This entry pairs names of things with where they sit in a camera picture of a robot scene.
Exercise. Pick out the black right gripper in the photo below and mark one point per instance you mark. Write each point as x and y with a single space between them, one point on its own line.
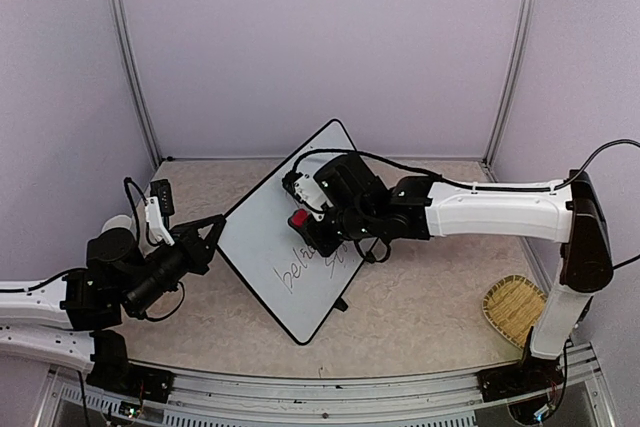
324 244

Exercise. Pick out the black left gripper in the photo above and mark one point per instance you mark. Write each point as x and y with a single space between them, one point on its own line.
200 263

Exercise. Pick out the red black whiteboard eraser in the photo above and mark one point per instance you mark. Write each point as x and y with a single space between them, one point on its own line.
298 218

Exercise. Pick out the white whiteboard black frame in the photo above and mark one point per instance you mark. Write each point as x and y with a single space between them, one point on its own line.
295 284

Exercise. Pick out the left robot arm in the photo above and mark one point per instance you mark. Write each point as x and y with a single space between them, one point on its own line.
69 319

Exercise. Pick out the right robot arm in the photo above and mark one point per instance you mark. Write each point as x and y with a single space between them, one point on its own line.
425 204

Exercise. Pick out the black whiteboard stand foot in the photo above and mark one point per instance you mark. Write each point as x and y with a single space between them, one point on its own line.
341 305

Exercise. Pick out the light blue mug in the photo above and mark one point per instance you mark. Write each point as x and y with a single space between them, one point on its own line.
119 223

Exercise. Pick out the woven bamboo tray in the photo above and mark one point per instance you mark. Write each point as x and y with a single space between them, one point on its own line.
512 306

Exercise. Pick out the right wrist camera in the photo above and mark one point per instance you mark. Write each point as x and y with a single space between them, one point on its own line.
306 191

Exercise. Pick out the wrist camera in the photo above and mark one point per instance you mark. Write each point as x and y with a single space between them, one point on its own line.
306 191
159 207

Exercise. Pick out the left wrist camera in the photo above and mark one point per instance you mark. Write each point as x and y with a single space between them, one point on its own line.
159 207

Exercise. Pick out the right aluminium corner post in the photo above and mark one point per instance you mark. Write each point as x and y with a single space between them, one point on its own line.
516 58

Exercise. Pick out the aluminium corner post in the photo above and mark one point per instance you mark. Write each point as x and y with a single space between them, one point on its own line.
132 75
516 58

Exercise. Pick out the front aluminium rail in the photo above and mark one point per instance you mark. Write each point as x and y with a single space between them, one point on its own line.
199 398

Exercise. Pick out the left aluminium corner post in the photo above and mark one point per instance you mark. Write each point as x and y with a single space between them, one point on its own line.
132 75

